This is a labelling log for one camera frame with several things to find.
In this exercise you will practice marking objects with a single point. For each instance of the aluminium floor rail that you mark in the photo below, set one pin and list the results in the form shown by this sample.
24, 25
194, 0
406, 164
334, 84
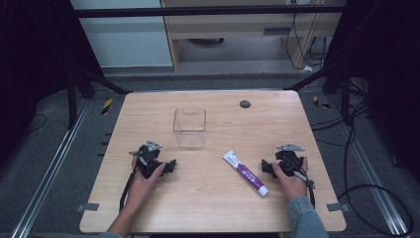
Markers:
49, 172
366, 165

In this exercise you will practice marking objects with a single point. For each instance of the person's right hand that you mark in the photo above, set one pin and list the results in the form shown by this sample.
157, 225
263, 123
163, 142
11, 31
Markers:
291, 183

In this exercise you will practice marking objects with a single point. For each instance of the person's left hand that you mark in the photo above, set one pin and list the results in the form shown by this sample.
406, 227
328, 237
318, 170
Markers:
142, 188

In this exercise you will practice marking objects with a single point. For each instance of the black metal stand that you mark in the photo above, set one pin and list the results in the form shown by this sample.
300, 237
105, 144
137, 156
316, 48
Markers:
82, 82
333, 82

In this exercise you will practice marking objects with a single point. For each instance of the yellow and black tape strip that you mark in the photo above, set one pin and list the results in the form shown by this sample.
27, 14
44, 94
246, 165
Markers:
106, 106
321, 103

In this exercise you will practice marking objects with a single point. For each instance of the white cabinet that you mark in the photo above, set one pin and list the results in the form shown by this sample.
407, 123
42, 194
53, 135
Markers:
122, 36

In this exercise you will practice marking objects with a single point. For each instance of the white and purple toothpaste tube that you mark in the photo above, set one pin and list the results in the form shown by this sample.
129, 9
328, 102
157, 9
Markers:
245, 172

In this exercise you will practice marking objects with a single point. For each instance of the black metal frame bar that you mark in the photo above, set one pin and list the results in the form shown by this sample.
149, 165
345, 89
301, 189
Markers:
204, 12

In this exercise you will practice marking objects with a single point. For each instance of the clear plastic container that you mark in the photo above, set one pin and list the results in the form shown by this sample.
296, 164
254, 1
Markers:
189, 127

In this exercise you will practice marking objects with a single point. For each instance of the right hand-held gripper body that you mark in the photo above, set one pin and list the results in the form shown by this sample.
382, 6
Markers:
290, 158

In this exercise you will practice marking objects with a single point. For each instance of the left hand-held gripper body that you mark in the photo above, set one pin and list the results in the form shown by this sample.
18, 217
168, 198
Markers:
148, 158

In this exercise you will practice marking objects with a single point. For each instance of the wooden desk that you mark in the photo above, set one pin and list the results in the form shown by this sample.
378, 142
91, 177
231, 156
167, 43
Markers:
211, 198

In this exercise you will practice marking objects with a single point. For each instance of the light wooden cabinet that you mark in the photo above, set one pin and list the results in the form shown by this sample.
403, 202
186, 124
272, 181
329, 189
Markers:
244, 29

